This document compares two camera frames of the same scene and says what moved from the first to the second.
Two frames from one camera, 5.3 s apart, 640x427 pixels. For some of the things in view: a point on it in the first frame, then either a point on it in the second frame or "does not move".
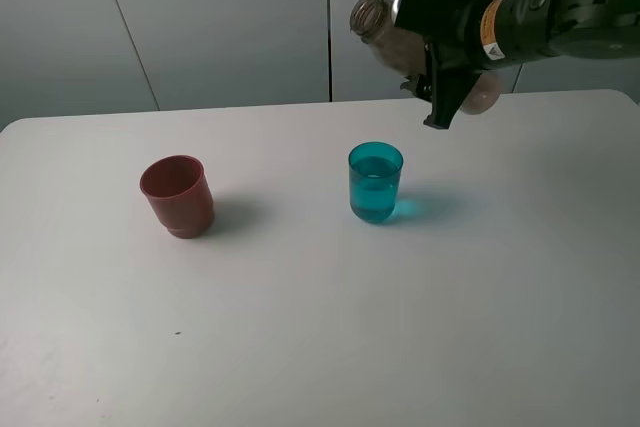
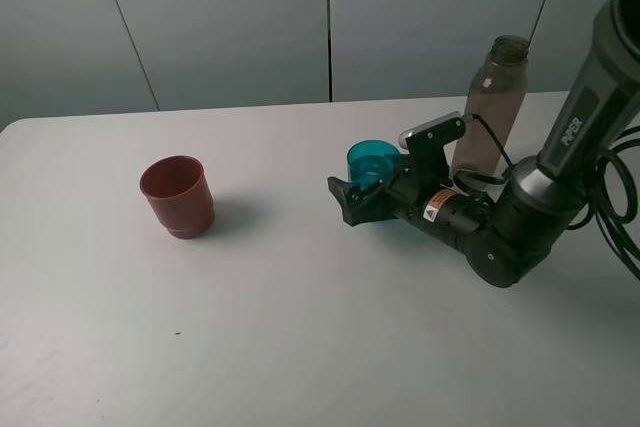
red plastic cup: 179,191 does not move
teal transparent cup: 375,170 does not move
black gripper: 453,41 → 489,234
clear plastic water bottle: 372,19 → 497,92
